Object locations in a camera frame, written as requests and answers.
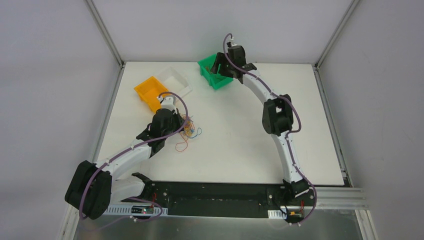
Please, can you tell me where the white translucent bin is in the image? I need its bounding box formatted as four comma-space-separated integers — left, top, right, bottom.
153, 66, 193, 97

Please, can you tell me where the right white cable duct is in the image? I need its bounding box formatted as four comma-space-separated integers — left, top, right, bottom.
267, 209, 287, 220

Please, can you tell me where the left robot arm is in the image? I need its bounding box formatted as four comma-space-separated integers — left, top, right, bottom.
64, 107, 185, 220

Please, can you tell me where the right aluminium frame rail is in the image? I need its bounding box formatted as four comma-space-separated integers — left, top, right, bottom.
314, 0, 362, 70

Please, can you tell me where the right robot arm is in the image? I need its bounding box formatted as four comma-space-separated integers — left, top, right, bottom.
211, 42, 310, 205

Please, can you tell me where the yellow plastic bin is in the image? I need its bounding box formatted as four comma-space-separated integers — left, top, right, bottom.
134, 76, 169, 113

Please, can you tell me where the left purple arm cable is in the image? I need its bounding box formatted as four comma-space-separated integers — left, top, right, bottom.
78, 91, 190, 223

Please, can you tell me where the left aluminium frame rail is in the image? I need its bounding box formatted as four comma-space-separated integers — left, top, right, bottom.
84, 0, 125, 69

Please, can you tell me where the white cable duct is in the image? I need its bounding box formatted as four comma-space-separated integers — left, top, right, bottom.
267, 209, 287, 220
103, 204, 168, 217

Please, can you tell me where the left white cable duct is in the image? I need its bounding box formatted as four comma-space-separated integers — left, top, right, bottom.
103, 204, 168, 217

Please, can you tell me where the aluminium frame rail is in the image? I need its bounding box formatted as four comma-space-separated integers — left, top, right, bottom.
314, 0, 362, 70
84, 0, 125, 69

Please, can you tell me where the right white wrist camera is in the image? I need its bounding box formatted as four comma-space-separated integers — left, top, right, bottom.
226, 37, 238, 48

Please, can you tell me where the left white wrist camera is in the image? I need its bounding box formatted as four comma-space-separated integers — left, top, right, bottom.
158, 96, 177, 112

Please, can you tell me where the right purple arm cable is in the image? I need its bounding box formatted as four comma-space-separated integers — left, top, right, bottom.
222, 32, 318, 227

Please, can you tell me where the green plastic bin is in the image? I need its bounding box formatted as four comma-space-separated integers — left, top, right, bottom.
197, 54, 233, 90

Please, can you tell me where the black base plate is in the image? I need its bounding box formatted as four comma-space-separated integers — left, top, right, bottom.
136, 181, 315, 219

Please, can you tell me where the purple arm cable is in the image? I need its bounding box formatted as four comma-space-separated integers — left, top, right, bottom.
222, 32, 318, 227
78, 91, 190, 223

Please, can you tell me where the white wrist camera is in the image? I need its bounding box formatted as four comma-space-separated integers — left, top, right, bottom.
226, 37, 238, 48
158, 96, 177, 112

